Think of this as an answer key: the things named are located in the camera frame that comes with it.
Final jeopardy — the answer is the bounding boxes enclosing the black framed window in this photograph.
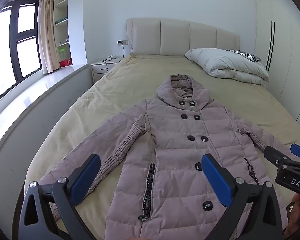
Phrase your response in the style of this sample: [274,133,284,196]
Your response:
[0,0,42,100]

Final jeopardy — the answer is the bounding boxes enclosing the green container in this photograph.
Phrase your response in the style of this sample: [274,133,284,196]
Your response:
[58,48,66,61]

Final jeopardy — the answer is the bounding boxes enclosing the white folded duvet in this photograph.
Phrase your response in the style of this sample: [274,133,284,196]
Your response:
[185,48,269,87]

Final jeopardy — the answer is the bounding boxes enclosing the white wardrobe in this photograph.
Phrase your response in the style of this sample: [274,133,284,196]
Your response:
[255,0,300,125]

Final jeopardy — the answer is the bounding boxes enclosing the items on nightstand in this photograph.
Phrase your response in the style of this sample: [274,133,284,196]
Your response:
[102,55,116,62]

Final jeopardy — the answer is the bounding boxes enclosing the beige bed with sheet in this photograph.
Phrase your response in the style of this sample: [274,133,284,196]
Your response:
[25,55,300,239]

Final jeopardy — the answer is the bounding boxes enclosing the white nightstand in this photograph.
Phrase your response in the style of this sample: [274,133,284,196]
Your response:
[91,56,123,83]

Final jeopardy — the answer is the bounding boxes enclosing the white shelf unit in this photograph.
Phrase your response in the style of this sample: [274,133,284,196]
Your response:
[53,0,71,62]

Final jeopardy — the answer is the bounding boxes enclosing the mauve puffer coat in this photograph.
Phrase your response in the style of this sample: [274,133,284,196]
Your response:
[29,74,291,240]

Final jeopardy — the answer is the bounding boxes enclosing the red box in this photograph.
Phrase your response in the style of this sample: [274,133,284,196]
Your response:
[59,58,72,67]

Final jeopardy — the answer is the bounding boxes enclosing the charger cable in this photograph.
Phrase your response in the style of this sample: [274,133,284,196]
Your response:
[121,38,133,58]

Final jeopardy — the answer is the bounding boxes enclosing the beige padded headboard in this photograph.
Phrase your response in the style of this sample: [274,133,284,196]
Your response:
[126,18,240,56]

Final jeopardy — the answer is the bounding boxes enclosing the wall power socket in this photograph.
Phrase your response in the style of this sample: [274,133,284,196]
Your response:
[117,40,128,46]

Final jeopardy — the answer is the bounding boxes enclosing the beige curtain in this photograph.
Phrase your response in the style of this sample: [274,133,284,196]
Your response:
[37,0,60,74]

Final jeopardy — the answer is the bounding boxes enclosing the person's right hand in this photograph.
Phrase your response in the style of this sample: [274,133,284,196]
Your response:
[284,193,300,238]

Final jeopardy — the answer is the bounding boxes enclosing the zebra print pillow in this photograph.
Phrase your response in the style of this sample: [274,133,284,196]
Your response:
[226,49,262,63]

